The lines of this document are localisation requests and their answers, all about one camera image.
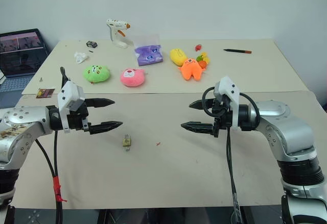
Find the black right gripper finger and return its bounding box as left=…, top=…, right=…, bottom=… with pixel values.
left=189, top=99, right=214, bottom=111
left=180, top=121, right=214, bottom=135

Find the purple tissue pack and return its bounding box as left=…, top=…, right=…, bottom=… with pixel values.
left=133, top=33, right=164, bottom=67

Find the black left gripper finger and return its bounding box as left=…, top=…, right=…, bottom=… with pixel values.
left=89, top=121, right=124, bottom=135
left=85, top=97, right=116, bottom=108

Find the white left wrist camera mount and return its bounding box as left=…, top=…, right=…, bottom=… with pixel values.
left=57, top=81, right=86, bottom=134

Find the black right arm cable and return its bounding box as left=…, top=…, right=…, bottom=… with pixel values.
left=201, top=86, right=261, bottom=224

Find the brass padlock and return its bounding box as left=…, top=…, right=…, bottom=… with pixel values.
left=122, top=134, right=133, bottom=148

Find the pink bear plush toy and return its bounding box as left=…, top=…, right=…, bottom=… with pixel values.
left=120, top=67, right=147, bottom=88

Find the orange monster plush toy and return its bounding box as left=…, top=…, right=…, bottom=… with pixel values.
left=177, top=58, right=206, bottom=82

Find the yellow plush toy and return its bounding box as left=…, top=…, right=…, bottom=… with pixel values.
left=169, top=48, right=189, bottom=67

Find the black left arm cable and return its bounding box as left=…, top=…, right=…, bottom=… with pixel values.
left=34, top=66, right=70, bottom=224

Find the crumpled white tissue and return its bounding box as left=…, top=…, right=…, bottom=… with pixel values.
left=74, top=51, right=88, bottom=64

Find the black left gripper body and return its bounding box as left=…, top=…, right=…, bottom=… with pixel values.
left=66, top=101, right=92, bottom=133

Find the green plush toy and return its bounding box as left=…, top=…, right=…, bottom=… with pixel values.
left=82, top=64, right=111, bottom=84

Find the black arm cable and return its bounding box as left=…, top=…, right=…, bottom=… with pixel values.
left=34, top=66, right=70, bottom=224
left=201, top=86, right=261, bottom=224

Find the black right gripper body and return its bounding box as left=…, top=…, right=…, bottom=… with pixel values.
left=211, top=94, right=232, bottom=138

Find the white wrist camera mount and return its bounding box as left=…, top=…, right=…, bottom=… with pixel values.
left=57, top=81, right=86, bottom=134
left=214, top=76, right=241, bottom=128

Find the black pen orange cap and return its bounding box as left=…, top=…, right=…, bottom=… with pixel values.
left=223, top=48, right=253, bottom=55

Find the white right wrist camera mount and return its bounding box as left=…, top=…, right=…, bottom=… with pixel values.
left=214, top=76, right=241, bottom=128

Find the open laptop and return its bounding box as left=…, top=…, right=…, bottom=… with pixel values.
left=0, top=28, right=50, bottom=109

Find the yellow green fruit toy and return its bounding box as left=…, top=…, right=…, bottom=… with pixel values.
left=196, top=52, right=212, bottom=69

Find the dark red printed card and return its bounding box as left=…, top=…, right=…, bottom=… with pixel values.
left=35, top=88, right=56, bottom=99

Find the white glue gun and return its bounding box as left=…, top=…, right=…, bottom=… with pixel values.
left=106, top=18, right=132, bottom=49

